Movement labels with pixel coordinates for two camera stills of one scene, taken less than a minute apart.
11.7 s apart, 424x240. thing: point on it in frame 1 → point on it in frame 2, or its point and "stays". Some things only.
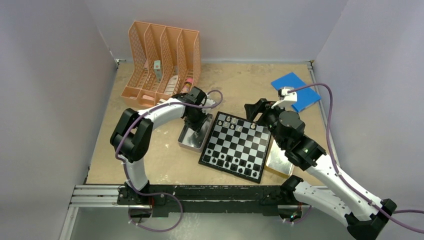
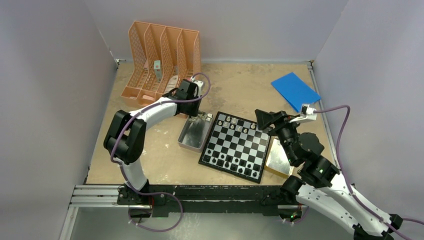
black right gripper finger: (254, 110) → (264, 118)
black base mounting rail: (206, 201) stays
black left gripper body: (196, 119) → (192, 108)
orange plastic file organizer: (163, 62) stays
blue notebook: (306, 97) stays
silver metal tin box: (194, 140) stays
